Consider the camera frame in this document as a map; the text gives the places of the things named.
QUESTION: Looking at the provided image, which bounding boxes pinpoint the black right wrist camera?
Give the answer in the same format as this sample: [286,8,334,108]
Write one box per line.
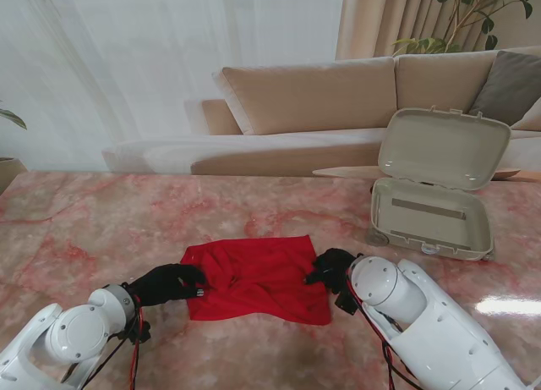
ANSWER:
[333,288,361,316]

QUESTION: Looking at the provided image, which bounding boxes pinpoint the white sheer curtain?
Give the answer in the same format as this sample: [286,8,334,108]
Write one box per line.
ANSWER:
[0,0,346,173]

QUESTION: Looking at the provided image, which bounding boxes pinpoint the beige pleated curtain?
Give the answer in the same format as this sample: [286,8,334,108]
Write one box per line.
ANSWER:
[335,0,541,62]

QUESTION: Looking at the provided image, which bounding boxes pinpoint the beige hard-shell suitcase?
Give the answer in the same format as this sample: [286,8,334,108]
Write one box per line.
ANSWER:
[364,106,513,262]

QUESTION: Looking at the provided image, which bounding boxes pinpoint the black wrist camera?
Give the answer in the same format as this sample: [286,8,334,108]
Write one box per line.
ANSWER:
[333,288,361,316]
[125,319,152,345]

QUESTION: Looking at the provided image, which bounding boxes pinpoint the beige sofa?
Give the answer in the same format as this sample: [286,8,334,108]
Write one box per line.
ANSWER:
[101,46,541,178]

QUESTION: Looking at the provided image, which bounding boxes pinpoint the red shirt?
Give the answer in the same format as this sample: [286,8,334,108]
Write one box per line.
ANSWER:
[179,234,332,327]

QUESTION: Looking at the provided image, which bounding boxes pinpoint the light wooden coffee table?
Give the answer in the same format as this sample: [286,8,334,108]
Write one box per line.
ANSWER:
[311,164,541,184]

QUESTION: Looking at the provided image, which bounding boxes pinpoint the red-black right arm cable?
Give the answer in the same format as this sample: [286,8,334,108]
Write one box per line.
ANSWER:
[344,279,420,390]

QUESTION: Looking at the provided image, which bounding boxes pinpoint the grey-brown cushion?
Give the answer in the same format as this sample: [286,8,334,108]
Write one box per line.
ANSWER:
[468,50,541,127]

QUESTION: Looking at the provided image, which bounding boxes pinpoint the potted plant with beige pot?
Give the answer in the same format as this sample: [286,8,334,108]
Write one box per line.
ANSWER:
[0,102,29,196]

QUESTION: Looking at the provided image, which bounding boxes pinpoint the cream cushion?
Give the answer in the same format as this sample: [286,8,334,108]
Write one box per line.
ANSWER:
[509,107,541,133]

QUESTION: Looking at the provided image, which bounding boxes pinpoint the tall green leafy plant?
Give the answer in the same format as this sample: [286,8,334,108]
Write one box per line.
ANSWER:
[391,0,535,56]

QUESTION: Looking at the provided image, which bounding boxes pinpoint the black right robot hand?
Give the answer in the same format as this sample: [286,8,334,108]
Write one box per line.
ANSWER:
[303,248,357,297]

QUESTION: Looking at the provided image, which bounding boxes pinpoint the red-black left arm cable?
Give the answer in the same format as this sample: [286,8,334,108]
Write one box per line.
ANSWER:
[63,294,148,390]

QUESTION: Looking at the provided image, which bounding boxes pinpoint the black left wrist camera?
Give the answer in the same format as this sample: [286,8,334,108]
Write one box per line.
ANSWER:
[125,319,152,345]

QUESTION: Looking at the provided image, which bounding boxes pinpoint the red-black arm cable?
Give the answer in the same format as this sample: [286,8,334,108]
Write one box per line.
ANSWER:
[344,279,420,390]
[63,294,148,390]

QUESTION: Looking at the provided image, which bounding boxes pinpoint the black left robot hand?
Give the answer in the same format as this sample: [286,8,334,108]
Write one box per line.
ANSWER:
[128,262,209,309]

